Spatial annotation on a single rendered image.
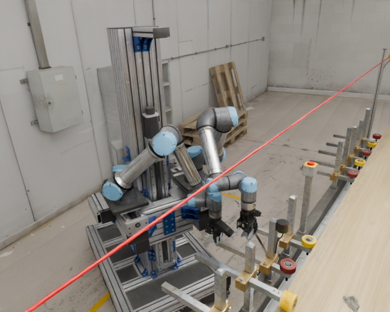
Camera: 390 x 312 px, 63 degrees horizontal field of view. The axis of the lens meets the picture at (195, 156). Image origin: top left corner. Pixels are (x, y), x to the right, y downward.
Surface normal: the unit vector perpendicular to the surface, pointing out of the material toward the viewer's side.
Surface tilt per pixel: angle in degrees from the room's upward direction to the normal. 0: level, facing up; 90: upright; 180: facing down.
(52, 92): 90
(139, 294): 0
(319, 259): 0
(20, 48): 90
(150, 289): 0
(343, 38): 90
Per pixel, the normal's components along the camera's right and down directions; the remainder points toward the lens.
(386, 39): -0.51, 0.36
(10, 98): 0.86, 0.18
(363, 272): -0.04, -0.91
